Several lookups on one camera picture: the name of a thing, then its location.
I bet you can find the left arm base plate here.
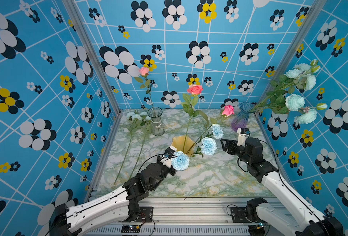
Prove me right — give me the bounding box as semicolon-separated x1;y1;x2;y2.
134;206;154;223

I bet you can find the purple tinted glass vase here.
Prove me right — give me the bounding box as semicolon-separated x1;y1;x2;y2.
231;102;254;132

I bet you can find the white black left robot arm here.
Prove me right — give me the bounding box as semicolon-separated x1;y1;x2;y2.
47;152;177;236

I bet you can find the aluminium frame post right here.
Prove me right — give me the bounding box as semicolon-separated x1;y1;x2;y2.
247;1;326;102

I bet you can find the green circuit board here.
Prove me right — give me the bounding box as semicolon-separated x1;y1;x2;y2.
121;225;142;235

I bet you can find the light blue peony bouquet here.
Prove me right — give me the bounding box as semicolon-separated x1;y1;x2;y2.
249;60;328;124

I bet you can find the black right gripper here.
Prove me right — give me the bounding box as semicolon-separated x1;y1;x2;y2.
221;137;251;166

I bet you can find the clear ribbed glass vase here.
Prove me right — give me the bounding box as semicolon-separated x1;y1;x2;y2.
147;107;165;136

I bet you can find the red rose stem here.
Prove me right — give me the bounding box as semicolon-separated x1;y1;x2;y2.
181;84;209;154

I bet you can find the aluminium frame post left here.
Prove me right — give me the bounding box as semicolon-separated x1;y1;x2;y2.
63;0;121;117

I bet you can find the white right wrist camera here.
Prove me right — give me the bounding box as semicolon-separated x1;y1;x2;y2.
237;128;250;146

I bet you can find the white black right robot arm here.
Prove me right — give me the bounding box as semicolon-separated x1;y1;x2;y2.
220;138;344;236

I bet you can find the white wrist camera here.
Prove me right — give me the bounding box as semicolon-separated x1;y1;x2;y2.
237;128;250;146
158;146;177;168

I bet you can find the aluminium frame post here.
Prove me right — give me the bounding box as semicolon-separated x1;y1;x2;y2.
63;0;121;117
247;1;326;102

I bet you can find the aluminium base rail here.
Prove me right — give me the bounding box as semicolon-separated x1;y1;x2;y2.
64;196;310;236

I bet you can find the blue carnation stem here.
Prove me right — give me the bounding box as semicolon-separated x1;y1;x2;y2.
171;151;190;171
191;137;217;157
197;124;224;143

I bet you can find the yellow beige vase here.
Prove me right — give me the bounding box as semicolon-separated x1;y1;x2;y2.
171;135;195;156

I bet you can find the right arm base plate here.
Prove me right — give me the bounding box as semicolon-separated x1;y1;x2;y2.
229;206;261;223

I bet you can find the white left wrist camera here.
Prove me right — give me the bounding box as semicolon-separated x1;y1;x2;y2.
158;146;177;168

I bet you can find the small pink rose stem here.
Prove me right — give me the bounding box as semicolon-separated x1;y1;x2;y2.
191;104;236;148

